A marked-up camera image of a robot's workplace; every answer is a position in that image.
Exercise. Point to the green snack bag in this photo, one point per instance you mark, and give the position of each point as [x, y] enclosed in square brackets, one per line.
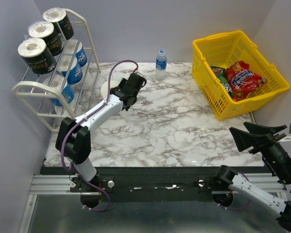
[220, 74]

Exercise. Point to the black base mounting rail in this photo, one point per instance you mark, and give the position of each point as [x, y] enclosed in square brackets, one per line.
[139, 184]

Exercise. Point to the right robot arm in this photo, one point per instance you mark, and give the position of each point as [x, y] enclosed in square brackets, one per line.
[273, 192]

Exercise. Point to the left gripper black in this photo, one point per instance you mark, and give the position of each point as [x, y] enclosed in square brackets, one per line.
[123, 82]

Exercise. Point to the white metal shelf rack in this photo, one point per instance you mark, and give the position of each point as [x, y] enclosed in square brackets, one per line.
[49, 96]

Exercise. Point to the black roll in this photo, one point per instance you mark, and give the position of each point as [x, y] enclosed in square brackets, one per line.
[59, 18]
[37, 55]
[46, 31]

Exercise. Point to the clear water bottle blue label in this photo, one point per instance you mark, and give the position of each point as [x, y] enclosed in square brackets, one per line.
[161, 63]

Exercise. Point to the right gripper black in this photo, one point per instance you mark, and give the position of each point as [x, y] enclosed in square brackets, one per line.
[243, 139]

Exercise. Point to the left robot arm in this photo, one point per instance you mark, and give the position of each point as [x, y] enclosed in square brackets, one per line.
[74, 136]

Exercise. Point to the blue sea monsters roll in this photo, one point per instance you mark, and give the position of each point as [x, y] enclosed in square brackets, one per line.
[73, 46]

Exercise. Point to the red snack bag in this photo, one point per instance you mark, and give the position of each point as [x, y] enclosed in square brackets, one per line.
[243, 81]

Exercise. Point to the yellow plastic shopping basket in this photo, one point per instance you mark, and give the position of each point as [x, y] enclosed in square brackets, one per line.
[223, 50]

